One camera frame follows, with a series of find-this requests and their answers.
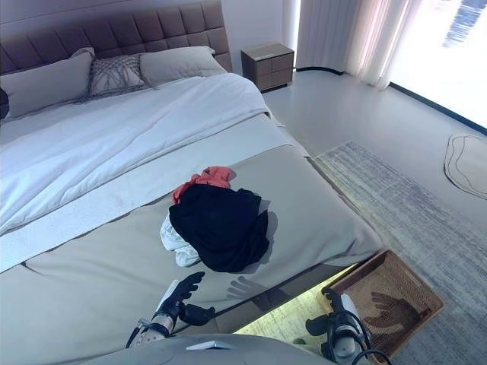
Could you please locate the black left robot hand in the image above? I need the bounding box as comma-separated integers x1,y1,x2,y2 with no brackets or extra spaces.
154,271,216,326

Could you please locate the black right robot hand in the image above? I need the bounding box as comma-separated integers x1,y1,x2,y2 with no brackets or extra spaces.
305,287,361,338

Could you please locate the white garment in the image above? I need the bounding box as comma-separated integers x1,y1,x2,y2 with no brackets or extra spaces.
158,214,203,268

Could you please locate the black garment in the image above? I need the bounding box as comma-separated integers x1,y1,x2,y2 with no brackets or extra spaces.
168,187,279,274

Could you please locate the orange-red garment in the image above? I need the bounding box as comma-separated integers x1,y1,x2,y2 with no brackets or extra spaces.
171,166,237,205

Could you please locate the brown wicker basket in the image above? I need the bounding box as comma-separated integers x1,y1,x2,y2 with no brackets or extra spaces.
319,249,446,360

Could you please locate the bed with beige cover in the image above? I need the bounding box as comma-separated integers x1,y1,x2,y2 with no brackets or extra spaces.
0,45,385,365

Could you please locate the pale grey bed sheet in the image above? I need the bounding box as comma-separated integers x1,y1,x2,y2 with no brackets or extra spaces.
0,123,310,275

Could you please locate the grey robot torso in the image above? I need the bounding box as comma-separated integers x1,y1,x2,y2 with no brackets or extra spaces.
81,333,332,365

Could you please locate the white duvet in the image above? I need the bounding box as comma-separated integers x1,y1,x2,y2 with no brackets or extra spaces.
0,72,272,236

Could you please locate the small pale outlined mat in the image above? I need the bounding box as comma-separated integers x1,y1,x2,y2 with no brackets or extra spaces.
443,132,487,191

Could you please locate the grey patterned cushion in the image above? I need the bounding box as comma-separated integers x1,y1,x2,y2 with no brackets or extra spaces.
88,53,150,98

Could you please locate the plain grey pillow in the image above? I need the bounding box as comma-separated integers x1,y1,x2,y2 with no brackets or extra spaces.
139,46,228,87
0,47,96,119

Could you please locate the brown wooden nightstand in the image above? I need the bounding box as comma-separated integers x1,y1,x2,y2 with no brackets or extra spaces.
240,42,295,94

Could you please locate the brown tufted headboard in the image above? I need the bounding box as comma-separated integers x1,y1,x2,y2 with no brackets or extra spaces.
0,0,233,77

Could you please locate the sheer white curtain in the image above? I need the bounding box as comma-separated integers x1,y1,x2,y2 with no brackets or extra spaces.
295,0,416,90

